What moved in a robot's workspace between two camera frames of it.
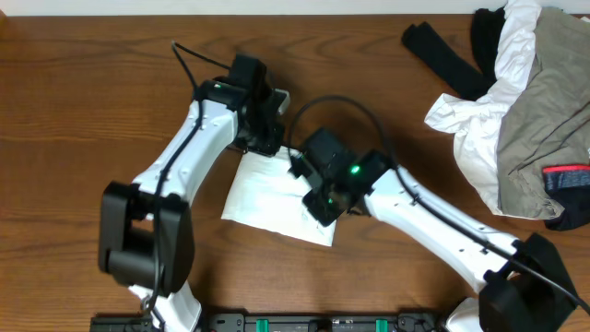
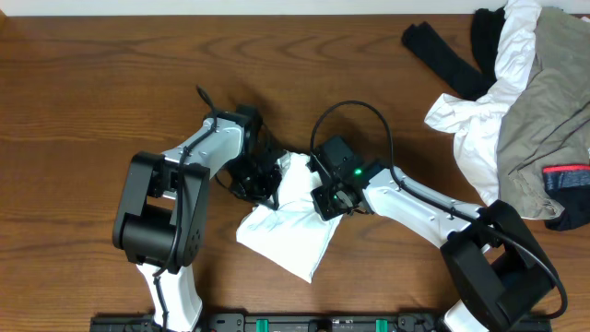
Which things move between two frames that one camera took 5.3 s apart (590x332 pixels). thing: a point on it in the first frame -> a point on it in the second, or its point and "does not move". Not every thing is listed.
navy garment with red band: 570,185 does not move
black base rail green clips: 288,322 does not move
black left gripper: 268,146 -> 263,195
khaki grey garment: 547,122 does not move
